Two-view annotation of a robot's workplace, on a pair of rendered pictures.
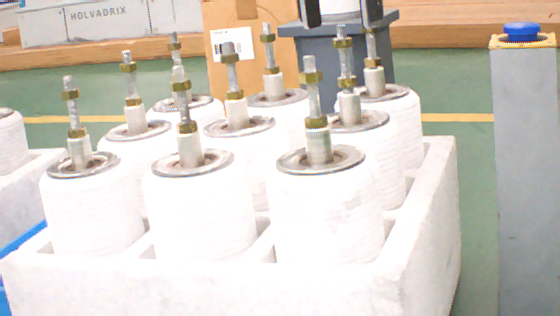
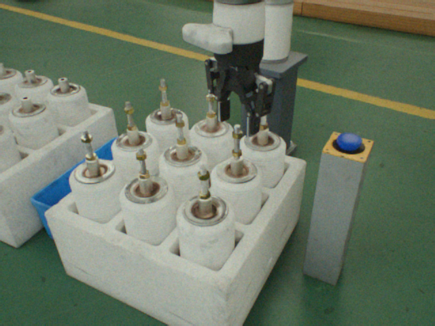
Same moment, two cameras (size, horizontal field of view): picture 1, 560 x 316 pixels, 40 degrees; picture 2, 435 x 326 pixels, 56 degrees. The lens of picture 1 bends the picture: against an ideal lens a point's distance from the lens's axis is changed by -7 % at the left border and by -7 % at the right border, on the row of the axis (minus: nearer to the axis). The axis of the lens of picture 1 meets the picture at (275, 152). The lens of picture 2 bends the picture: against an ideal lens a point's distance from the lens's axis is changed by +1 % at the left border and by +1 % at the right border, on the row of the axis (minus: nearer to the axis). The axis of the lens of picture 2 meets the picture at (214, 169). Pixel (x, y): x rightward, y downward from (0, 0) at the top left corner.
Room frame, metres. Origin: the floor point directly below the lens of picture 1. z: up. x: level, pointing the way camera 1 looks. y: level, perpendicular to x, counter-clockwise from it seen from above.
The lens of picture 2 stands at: (0.17, -0.13, 0.69)
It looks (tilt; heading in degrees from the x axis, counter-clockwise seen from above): 36 degrees down; 9
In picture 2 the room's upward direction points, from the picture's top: 2 degrees counter-clockwise
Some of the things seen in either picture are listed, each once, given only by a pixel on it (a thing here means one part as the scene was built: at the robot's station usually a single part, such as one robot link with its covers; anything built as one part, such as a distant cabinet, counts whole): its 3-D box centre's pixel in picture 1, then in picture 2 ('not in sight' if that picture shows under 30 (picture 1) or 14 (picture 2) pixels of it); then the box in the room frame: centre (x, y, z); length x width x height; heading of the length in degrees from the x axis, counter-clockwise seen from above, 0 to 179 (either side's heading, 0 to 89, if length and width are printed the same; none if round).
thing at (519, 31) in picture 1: (522, 33); (349, 142); (0.78, -0.26, 0.32); 0.04 x 0.04 x 0.02
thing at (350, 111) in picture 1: (350, 109); (236, 165); (0.77, -0.08, 0.26); 0.02 x 0.02 x 0.03
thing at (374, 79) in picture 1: (375, 82); (262, 135); (0.88, -0.12, 0.26); 0.02 x 0.02 x 0.03
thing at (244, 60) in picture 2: not in sight; (238, 62); (0.76, -0.08, 0.46); 0.08 x 0.08 x 0.09
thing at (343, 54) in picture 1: (344, 63); (236, 144); (0.77, -0.08, 0.31); 0.01 x 0.01 x 0.08; 73
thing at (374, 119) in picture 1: (351, 122); (236, 171); (0.77, -0.08, 0.25); 0.08 x 0.08 x 0.01
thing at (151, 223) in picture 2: (208, 257); (152, 227); (0.70, 0.07, 0.16); 0.10 x 0.10 x 0.18
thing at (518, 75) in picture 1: (529, 185); (334, 214); (0.78, -0.27, 0.16); 0.07 x 0.07 x 0.31; 70
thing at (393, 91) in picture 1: (376, 94); (262, 140); (0.88, -0.12, 0.25); 0.08 x 0.08 x 0.01
